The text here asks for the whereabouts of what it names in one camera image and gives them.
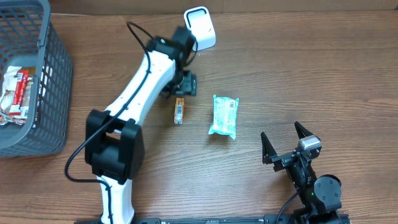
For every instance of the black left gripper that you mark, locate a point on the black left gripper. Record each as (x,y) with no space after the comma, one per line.
(188,84)

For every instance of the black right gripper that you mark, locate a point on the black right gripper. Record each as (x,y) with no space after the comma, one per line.
(283,160)

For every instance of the orange snack packet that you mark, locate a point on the orange snack packet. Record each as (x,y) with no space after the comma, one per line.
(179,111)

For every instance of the teal wipes packet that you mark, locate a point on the teal wipes packet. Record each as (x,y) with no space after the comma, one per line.
(225,112)

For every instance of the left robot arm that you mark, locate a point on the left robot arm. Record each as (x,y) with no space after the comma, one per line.
(114,146)

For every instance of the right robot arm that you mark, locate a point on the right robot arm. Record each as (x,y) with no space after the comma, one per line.
(320,196)

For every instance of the white barcode scanner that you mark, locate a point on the white barcode scanner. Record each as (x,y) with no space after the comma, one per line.
(198,21)

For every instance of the grey plastic mesh basket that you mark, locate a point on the grey plastic mesh basket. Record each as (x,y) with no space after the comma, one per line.
(28,39)

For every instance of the red white snack bar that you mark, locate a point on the red white snack bar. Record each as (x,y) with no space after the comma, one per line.
(22,76)

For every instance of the white brown snack wrapper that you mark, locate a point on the white brown snack wrapper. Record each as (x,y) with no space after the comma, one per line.
(7,96)

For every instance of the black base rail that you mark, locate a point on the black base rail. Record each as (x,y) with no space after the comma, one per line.
(266,219)

